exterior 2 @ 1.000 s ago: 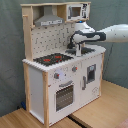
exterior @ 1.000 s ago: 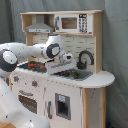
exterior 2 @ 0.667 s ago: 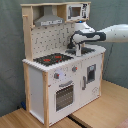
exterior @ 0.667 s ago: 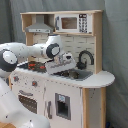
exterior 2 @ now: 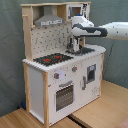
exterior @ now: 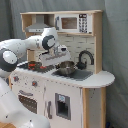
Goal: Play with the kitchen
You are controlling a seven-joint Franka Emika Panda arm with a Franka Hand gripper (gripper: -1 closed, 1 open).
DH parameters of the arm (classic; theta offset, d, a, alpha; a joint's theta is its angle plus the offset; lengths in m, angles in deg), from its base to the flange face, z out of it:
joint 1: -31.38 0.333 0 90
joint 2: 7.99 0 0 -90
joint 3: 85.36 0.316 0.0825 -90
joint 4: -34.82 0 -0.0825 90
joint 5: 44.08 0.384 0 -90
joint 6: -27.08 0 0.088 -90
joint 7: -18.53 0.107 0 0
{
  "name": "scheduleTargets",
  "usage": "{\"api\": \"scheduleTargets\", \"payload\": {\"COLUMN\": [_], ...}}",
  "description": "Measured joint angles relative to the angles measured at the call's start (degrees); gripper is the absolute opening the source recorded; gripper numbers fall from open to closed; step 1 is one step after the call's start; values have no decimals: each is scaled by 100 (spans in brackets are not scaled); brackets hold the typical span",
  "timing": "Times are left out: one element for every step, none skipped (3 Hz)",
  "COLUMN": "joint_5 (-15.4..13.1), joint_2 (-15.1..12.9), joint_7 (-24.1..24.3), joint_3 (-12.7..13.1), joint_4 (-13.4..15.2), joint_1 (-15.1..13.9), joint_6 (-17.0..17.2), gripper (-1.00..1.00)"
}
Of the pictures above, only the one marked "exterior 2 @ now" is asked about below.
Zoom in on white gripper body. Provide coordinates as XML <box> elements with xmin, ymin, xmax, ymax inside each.
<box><xmin>68</xmin><ymin>37</ymin><xmax>81</xmax><ymax>52</ymax></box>

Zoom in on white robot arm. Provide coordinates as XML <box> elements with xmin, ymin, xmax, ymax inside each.
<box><xmin>72</xmin><ymin>16</ymin><xmax>128</xmax><ymax>53</ymax></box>

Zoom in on wooden toy kitchen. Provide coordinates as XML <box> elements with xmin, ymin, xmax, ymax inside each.
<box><xmin>22</xmin><ymin>2</ymin><xmax>105</xmax><ymax>128</ymax></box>

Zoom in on grey toy sink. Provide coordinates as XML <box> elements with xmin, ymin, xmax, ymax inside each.
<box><xmin>65</xmin><ymin>46</ymin><xmax>96</xmax><ymax>56</ymax></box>

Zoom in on right red stove knob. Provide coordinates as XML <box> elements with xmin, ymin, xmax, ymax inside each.
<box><xmin>72</xmin><ymin>66</ymin><xmax>78</xmax><ymax>72</ymax></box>

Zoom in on red stove knob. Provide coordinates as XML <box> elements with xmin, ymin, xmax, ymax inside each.
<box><xmin>72</xmin><ymin>66</ymin><xmax>78</xmax><ymax>72</ymax></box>
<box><xmin>54</xmin><ymin>73</ymin><xmax>60</xmax><ymax>79</ymax></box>

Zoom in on white toy microwave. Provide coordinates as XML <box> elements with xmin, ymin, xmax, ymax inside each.
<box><xmin>67</xmin><ymin>3</ymin><xmax>90</xmax><ymax>21</ymax></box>

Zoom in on black stovetop red burners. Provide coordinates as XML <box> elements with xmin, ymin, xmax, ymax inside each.
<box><xmin>34</xmin><ymin>53</ymin><xmax>71</xmax><ymax>66</ymax></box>

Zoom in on grey range hood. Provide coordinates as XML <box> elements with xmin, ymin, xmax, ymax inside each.
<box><xmin>35</xmin><ymin>5</ymin><xmax>64</xmax><ymax>27</ymax></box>

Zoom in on left red stove knob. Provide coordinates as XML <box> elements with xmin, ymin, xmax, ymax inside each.
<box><xmin>54</xmin><ymin>73</ymin><xmax>60</xmax><ymax>79</ymax></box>

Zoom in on toy oven door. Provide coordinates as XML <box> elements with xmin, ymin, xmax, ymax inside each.
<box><xmin>56</xmin><ymin>81</ymin><xmax>74</xmax><ymax>111</ymax></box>

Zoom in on grey cupboard door handle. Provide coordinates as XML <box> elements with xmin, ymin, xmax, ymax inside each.
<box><xmin>82</xmin><ymin>76</ymin><xmax>86</xmax><ymax>90</ymax></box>

